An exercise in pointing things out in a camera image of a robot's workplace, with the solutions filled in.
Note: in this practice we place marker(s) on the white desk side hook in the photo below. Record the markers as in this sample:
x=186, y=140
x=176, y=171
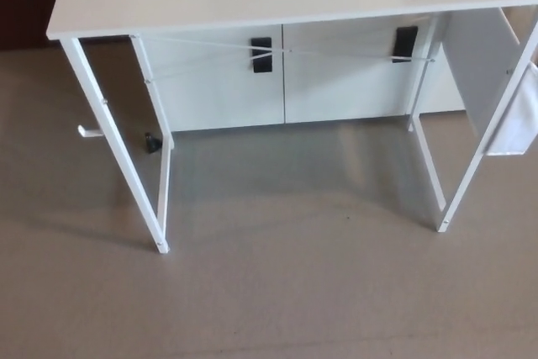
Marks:
x=86, y=133

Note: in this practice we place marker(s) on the black floor door stopper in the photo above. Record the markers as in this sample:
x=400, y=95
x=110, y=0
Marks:
x=151, y=143

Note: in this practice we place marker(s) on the white fabric side pouch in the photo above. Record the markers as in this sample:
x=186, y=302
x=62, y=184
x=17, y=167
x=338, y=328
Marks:
x=515, y=119

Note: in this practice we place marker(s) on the white metal frame desk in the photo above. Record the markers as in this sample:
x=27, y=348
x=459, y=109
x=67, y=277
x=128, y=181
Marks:
x=252, y=10

